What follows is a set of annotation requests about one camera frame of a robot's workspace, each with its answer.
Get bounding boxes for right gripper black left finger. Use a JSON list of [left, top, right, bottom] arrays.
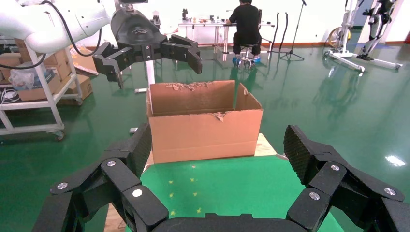
[[32, 123, 169, 232]]

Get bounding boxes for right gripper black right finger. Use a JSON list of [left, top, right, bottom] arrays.
[[283, 125, 410, 232]]

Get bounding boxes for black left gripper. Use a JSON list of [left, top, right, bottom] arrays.
[[92, 8, 203, 89]]

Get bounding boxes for flat cardboard sheets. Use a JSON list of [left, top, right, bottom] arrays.
[[69, 44, 100, 77]]

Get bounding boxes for brown cardboard storage box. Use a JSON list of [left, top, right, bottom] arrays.
[[17, 73, 63, 102], [58, 74, 93, 106], [0, 53, 23, 81], [44, 49, 73, 81]]

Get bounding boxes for large open cardboard carton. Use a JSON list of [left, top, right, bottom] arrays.
[[146, 80, 264, 164]]

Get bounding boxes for white pole stand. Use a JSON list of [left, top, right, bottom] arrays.
[[134, 60, 157, 94]]

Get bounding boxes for white table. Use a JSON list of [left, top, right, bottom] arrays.
[[177, 20, 276, 62]]

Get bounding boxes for chrome wheeled stool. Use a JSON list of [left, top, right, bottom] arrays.
[[235, 44, 257, 70]]

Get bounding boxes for seated person in black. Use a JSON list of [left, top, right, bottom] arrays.
[[225, 0, 266, 68]]

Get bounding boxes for white metal rack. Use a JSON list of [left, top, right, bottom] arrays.
[[0, 38, 85, 142]]

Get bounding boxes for green table cloth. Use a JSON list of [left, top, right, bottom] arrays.
[[125, 155, 345, 232]]

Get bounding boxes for clear plastic bag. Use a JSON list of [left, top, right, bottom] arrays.
[[9, 62, 55, 92]]

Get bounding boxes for black tripod stand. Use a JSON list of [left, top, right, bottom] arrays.
[[280, 0, 306, 62]]

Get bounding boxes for white cable bundle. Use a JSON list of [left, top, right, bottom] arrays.
[[0, 89, 20, 105]]

